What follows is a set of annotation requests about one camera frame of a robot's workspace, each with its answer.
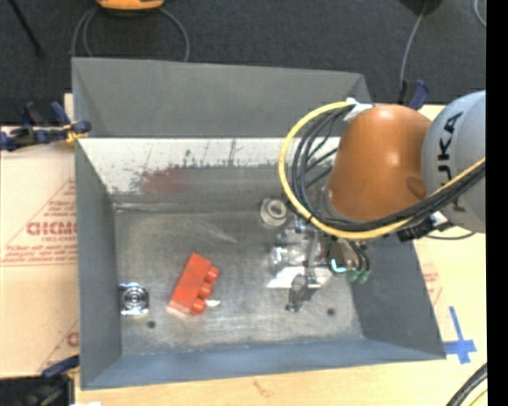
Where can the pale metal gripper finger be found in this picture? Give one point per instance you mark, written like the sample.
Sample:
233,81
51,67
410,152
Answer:
298,291
288,253

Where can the pale grey round cap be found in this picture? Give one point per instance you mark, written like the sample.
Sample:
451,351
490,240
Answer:
273,212

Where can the grey metal bin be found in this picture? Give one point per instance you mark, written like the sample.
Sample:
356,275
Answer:
237,324

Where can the small white scrap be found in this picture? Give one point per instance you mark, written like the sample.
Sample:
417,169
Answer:
214,303

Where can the red toy building brick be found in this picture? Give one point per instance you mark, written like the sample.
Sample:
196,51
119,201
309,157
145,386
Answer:
194,281

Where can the shiny metal round knob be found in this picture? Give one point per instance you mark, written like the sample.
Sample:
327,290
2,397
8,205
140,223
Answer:
133,298

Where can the cardboard board with red print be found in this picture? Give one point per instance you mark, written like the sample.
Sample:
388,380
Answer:
34,269

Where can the black cylinder on white bracket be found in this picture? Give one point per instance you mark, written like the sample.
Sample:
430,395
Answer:
415,229

